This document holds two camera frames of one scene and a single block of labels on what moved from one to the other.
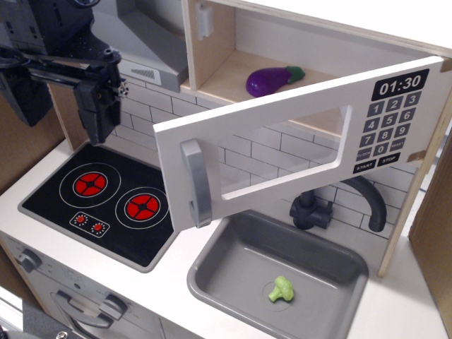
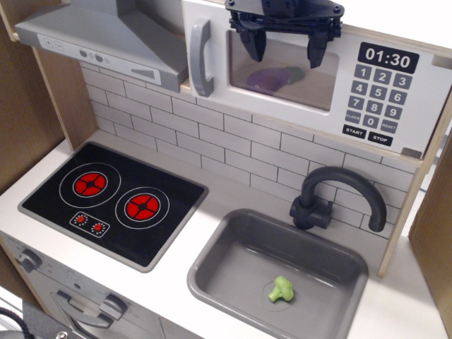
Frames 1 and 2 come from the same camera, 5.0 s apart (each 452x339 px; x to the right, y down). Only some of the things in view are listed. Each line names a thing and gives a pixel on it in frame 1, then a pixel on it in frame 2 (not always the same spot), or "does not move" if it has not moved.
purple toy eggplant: (263, 82) does not move
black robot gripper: (97, 85) -> (253, 17)
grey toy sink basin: (239, 258) does not move
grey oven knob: (30, 260) does not move
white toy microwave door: (393, 116) -> (379, 92)
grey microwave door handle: (200, 196) -> (200, 33)
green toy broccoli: (283, 289) does not move
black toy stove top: (109, 200) does not move
